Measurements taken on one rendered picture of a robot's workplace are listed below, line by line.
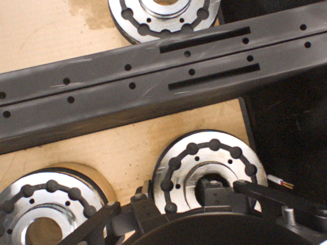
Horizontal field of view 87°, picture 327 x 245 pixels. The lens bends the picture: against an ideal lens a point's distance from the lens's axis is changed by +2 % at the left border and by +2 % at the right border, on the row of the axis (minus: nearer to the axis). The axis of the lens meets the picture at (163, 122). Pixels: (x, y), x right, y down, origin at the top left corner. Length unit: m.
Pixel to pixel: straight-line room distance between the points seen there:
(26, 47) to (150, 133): 0.16
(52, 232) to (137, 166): 0.10
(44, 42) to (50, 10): 0.03
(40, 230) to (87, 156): 0.07
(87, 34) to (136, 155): 0.14
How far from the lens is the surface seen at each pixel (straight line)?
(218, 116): 0.19
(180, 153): 0.15
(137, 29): 0.18
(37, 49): 0.23
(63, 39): 0.22
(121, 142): 0.19
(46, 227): 0.22
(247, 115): 0.21
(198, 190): 0.17
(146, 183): 0.17
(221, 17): 0.23
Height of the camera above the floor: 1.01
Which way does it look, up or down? 88 degrees down
